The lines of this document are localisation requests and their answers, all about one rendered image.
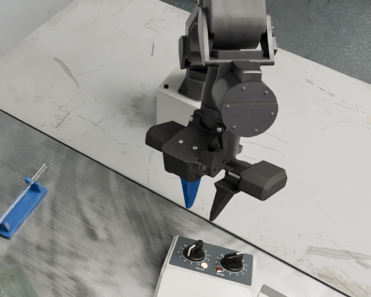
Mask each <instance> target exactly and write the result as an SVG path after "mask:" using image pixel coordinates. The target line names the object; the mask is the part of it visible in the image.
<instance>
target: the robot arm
mask: <svg viewBox="0 0 371 297"><path fill-rule="evenodd" d="M259 43H260V46H261V50H256V48H257V47H258V46H259ZM276 52H277V43H276V37H275V33H274V26H273V20H272V19H271V17H270V12H269V9H268V8H266V0H197V1H196V6H195V8H194V9H193V11H192V13H191V14H190V16H189V17H188V19H187V20H186V22H185V35H182V36H181V37H180V38H179V39H178V54H179V60H180V69H181V70H183V69H186V75H185V79H184V81H183V82H182V84H181V85H180V87H179V89H178V93H179V94H181V95H184V96H186V97H190V98H193V99H196V100H199V101H201V106H200V109H198V110H194V112H193V115H191V116H190V118H189V123H188V125H187V126H184V125H182V124H179V123H177V122H175V121H169V122H166V123H162V124H157V125H155V126H152V127H150V129H149V130H148V131H147V133H146V137H145V144H146V145H148V146H150V147H152V148H154V149H156V150H158V151H160V152H163V161H164V169H165V171H166V172H168V173H172V174H175V175H177V176H179V177H180V180H181V185H182V189H183V195H184V201H185V207H186V208H188V209H189V208H191V207H192V206H193V203H194V201H195V199H196V195H197V192H198V188H199V185H200V181H201V177H203V176H205V175H206V176H209V177H212V178H214V177H216V175H218V174H219V172H221V171H222V170H225V175H224V178H222V179H220V180H219V181H217V182H215V183H214V185H215V188H216V194H215V196H214V200H213V204H212V207H211V211H210V218H209V221H211V222H212V221H214V220H215V219H216V218H217V216H218V215H219V214H220V213H221V211H222V210H223V209H224V208H225V206H226V205H227V203H228V202H229V201H230V200H231V198H232V197H233V196H234V195H235V194H237V193H239V192H241V191H242V192H244V193H246V194H248V195H250V196H252V197H254V198H256V199H259V200H261V201H265V200H267V199H268V198H269V197H271V196H272V195H274V194H275V193H277V192H278V191H280V190H281V189H282V188H284V187H285V186H286V182H287V174H286V171H285V169H283V168H281V167H279V166H277V165H274V164H272V163H269V162H268V161H265V160H262V161H260V162H258V163H254V164H250V163H248V162H246V161H243V160H238V159H236V155H237V154H240V153H241V152H242V149H243V146H242V145H241V144H240V139H241V137H254V136H258V135H260V134H262V133H264V132H265V131H266V130H268V129H269V128H270V127H271V126H272V124H273V123H274V121H275V119H276V117H277V113H278V110H279V105H278V103H277V98H276V96H275V95H274V92H273V91H272V90H271V89H270V88H269V87H268V86H267V85H266V84H265V83H264V82H263V81H262V80H261V77H262V70H261V69H260V66H274V63H275V61H274V56H275V54H276Z"/></svg>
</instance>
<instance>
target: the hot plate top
mask: <svg viewBox="0 0 371 297"><path fill-rule="evenodd" d="M156 297H253V296H252V293H251V291H250V290H249V289H248V288H245V287H243V286H239V285H235V284H232V283H228V282H224V281H221V280H217V279H213V278H209V277H206V276H202V275H198V274H195V273H191V272H187V271H184V270H180V269H176V268H168V269H166V270H165V271H164V272H163V275H162V278H161V282H160V285H159V288H158V291H157V295H156Z"/></svg>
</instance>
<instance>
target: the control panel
mask: <svg viewBox="0 0 371 297"><path fill-rule="evenodd" d="M196 241H197V240H194V239H190V238H187V237H182V236H178V239H177V241H176V244H175V247H174V250H173V252H172V255H171V258H170V261H169V264H171V265H174V266H178V267H181V268H185V269H189V270H193V271H196V272H200V273H204V274H206V275H211V276H215V277H218V278H222V279H226V280H228V281H233V282H237V283H240V284H243V285H247V286H251V282H252V272H253V255H250V254H248V253H244V256H243V260H242V263H243V268H242V270H240V271H238V272H232V271H229V270H227V269H225V268H224V267H223V266H222V265H221V259H222V258H223V257H224V255H226V254H229V253H235V252H238V251H236V250H232V249H228V248H225V247H221V246H216V245H212V244H209V243H205V242H204V243H203V248H202V250H203V251H204V253H205V258H204V259H203V260H201V261H197V262H196V261H192V260H189V259H187V258H186V257H185V256H184V254H183V251H184V249H185V248H186V247H187V246H191V245H192V244H193V243H195V242H196ZM202 263H206V264H207V266H206V267H203V266H202V265H201V264H202ZM216 267H220V268H221V270H216Z"/></svg>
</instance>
